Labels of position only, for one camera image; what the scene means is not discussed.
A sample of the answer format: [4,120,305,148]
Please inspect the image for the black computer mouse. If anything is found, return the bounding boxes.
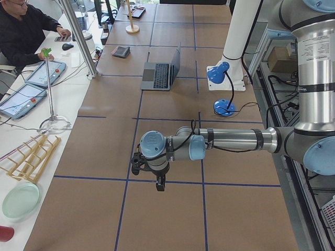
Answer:
[62,43,74,51]

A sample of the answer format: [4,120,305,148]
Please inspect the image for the cardboard box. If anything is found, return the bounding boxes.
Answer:
[267,47,298,73]

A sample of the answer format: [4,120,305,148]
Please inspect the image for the metal stand with green clip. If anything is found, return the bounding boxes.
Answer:
[38,48,72,133]

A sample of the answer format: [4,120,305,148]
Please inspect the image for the wooden dish rack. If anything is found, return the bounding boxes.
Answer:
[1,134,61,184]

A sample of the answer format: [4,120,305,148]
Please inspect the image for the grey laptop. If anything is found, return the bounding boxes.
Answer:
[140,43,181,91]

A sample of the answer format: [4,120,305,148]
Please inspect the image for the far teach pendant tablet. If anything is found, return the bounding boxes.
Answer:
[24,60,67,88]

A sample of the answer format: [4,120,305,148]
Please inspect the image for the blue desk lamp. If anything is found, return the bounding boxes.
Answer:
[207,62,235,117]

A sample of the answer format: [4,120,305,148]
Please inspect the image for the smartphone on white desk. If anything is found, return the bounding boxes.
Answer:
[54,36,72,42]

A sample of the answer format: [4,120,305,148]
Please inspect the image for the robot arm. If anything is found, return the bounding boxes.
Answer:
[131,1,334,191]

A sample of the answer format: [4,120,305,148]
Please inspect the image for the red cup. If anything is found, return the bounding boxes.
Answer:
[0,225,15,242]

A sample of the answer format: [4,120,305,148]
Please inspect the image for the seated person in black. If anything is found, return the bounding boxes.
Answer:
[1,1,71,67]

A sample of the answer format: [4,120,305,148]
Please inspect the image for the wooden stand with round base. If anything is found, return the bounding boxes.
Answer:
[125,0,140,34]

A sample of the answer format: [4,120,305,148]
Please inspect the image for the folded grey cloth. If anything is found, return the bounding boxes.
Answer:
[111,46,130,59]

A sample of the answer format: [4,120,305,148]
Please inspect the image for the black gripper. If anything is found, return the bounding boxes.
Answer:
[149,164,170,191]

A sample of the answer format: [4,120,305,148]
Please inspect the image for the white plastic basket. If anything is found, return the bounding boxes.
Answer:
[321,196,335,234]

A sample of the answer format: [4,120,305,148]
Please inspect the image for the aluminium frame post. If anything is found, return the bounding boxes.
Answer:
[60,0,98,78]

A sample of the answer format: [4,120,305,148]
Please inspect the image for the near teach pendant tablet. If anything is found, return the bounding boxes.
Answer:
[1,84,47,119]

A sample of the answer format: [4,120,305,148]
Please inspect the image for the teach pendant tablet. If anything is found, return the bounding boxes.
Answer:
[1,84,47,119]
[24,60,67,88]

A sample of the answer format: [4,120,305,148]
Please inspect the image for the white pillar with base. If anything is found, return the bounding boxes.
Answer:
[215,0,262,91]

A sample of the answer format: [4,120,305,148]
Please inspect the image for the light green plate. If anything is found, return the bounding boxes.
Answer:
[2,182,40,220]

